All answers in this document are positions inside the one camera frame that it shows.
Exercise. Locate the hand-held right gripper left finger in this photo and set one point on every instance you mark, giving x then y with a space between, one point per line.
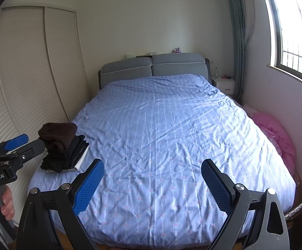
88 187

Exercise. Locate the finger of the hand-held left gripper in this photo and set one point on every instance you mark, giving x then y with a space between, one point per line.
16 140
31 147

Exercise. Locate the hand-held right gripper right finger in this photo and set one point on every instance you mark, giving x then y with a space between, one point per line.
217 185

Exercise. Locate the brown pants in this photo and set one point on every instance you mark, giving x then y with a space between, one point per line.
58 135

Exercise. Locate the person's left hand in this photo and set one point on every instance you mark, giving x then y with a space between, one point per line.
7 204

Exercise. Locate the stack of dark folded clothes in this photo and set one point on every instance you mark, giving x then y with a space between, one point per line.
62 161

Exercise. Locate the blue floral bed cover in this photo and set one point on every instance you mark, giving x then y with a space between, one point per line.
166 140

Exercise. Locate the white louvred wardrobe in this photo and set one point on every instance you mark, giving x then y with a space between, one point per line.
23 70

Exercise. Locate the pink pillow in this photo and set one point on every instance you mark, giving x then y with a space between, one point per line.
273 132

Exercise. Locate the white nightstand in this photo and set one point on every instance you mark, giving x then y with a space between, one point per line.
225 86

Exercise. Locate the clear plastic bottle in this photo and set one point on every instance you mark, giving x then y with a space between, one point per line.
216 72

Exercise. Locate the grey padded headboard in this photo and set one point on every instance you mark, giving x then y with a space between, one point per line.
153 69

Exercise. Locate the green tissue box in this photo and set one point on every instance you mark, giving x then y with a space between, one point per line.
130 55

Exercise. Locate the pink toy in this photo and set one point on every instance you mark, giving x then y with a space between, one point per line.
177 50

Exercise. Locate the small white box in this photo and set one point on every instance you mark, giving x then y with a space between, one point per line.
152 53

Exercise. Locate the green curtain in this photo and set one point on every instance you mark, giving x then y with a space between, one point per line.
235 36

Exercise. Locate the barred window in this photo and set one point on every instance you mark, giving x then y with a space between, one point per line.
294 36

